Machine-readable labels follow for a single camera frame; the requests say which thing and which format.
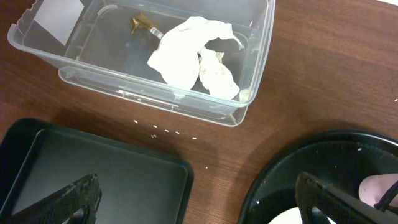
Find pink cup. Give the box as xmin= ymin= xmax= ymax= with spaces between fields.
xmin=358 ymin=174 xmax=398 ymax=207

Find white tissue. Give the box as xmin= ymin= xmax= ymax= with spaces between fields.
xmin=147 ymin=16 xmax=244 ymax=100

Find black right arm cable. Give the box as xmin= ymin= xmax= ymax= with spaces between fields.
xmin=373 ymin=180 xmax=398 ymax=215

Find black rectangular tray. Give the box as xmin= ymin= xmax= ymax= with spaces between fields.
xmin=1 ymin=118 xmax=194 ymax=223

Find brown snack wrapper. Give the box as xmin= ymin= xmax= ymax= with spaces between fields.
xmin=130 ymin=13 xmax=164 ymax=39

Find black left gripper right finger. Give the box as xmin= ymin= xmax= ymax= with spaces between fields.
xmin=295 ymin=172 xmax=397 ymax=224

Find clear plastic waste bin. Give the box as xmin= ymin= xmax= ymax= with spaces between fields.
xmin=7 ymin=0 xmax=276 ymax=127

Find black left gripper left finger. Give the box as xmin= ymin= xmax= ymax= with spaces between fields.
xmin=1 ymin=174 xmax=102 ymax=224

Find round black serving tray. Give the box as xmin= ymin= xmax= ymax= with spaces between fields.
xmin=238 ymin=130 xmax=397 ymax=223

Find grey plate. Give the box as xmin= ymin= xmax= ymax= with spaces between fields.
xmin=267 ymin=207 xmax=336 ymax=224

